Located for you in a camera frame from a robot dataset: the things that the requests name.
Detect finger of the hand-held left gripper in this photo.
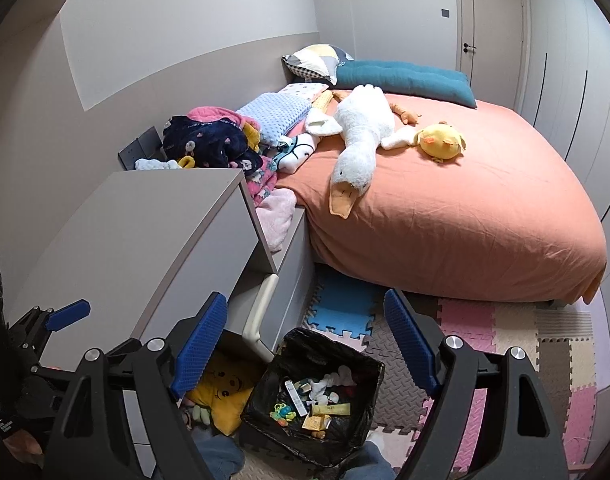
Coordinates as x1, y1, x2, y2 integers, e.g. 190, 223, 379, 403
7, 299, 92, 356

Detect green orange teether toy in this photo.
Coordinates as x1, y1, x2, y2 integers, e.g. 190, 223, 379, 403
269, 400, 300, 427

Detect cream soft toy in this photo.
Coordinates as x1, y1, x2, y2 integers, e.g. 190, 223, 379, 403
324, 366, 358, 388

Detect light blue blanket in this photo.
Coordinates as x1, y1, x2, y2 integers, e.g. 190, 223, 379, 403
235, 92, 310, 146

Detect foam puzzle floor mats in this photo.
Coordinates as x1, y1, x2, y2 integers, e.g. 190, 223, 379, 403
245, 265, 598, 480

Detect person's left hand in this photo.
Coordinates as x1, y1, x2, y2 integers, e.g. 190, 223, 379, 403
2, 432, 44, 467

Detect pink towel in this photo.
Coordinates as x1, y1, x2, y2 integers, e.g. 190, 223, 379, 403
187, 106, 258, 131

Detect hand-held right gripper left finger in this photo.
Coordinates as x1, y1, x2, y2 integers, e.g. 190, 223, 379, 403
44, 291, 228, 480

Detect grey door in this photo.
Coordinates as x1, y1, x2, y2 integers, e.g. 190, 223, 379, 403
455, 0, 530, 116

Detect small plush toy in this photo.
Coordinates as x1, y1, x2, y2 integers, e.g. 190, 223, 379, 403
182, 400, 216, 428

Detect navy printed blanket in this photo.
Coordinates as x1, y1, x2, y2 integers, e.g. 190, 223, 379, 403
162, 115, 263, 171

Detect white goose plush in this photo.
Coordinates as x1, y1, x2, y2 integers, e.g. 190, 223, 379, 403
305, 84, 422, 220

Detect yellow tissue packet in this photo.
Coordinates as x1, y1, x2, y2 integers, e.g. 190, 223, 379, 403
311, 402, 353, 418

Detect yellow smiling plush pillow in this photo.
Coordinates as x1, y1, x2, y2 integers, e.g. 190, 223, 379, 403
187, 350, 266, 436

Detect light pink fluffy blanket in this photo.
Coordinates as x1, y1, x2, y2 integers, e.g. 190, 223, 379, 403
257, 190, 298, 253

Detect white panda plush toy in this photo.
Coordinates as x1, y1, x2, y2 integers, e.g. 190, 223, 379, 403
277, 132, 318, 171

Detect grey bedside cabinet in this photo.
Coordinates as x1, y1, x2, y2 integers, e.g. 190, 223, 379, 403
225, 205, 316, 361

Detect pink patterned blanket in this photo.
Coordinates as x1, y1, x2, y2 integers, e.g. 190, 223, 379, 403
245, 155, 280, 206

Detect yellow duck plush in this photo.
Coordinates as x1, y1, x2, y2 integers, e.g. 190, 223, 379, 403
417, 121, 466, 165

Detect person's leg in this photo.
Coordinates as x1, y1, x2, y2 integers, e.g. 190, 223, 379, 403
335, 442, 400, 480
190, 432, 246, 480

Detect bed with orange sheet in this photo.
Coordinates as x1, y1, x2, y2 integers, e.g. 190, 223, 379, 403
275, 87, 608, 306

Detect teal cushion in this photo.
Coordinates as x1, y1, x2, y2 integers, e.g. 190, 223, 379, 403
335, 60, 478, 108

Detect trash bin with black bag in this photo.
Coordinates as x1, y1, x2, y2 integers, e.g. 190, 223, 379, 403
240, 327, 386, 468

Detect long white cardboard box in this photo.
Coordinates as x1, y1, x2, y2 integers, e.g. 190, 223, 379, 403
285, 379, 306, 418

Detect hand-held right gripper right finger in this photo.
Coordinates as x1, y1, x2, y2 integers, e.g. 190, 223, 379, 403
384, 288, 568, 480

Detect person's left leg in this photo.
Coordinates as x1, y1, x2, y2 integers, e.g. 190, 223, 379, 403
190, 432, 246, 480

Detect white polka dot cloth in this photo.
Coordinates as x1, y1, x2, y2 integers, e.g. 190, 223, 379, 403
277, 82, 330, 106

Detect grey wardrobe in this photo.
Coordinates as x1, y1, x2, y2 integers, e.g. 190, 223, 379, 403
520, 0, 610, 241

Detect person's right leg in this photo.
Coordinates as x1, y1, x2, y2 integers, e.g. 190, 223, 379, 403
335, 442, 400, 480

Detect checked pillow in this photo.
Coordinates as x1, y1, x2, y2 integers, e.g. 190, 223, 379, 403
282, 44, 353, 86

